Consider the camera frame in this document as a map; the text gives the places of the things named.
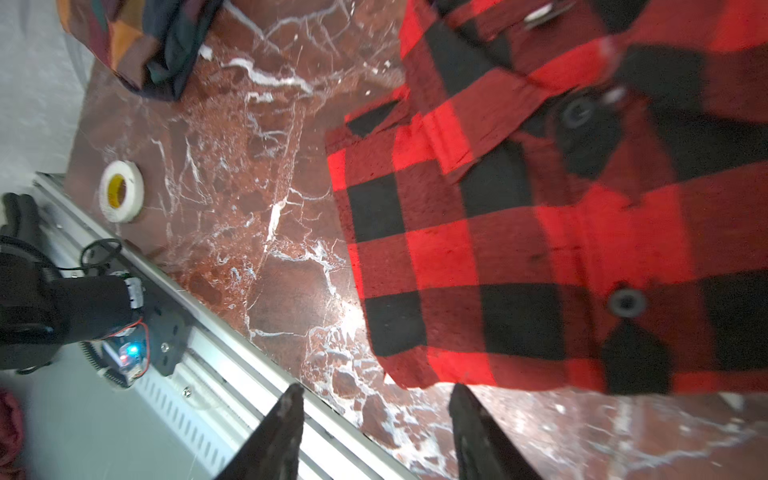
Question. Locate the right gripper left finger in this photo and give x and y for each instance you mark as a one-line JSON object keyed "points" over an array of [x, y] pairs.
{"points": [[272, 451]]}

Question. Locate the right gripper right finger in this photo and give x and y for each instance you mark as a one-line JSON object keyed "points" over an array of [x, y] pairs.
{"points": [[483, 450]]}

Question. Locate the red black plaid shirt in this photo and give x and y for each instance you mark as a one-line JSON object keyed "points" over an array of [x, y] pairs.
{"points": [[565, 194]]}

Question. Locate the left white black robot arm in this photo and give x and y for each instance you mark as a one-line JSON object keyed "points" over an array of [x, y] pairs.
{"points": [[42, 310]]}

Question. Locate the white tape roll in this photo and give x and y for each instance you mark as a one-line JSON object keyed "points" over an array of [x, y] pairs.
{"points": [[121, 192]]}

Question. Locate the black glove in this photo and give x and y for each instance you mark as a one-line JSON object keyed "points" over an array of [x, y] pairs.
{"points": [[22, 218]]}

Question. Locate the folded brown plaid shirt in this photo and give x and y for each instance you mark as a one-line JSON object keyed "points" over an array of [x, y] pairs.
{"points": [[150, 46]]}

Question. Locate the aluminium front rail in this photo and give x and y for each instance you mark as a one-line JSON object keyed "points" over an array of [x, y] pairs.
{"points": [[188, 425]]}

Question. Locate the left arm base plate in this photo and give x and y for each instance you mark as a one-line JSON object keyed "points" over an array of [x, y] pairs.
{"points": [[155, 338]]}

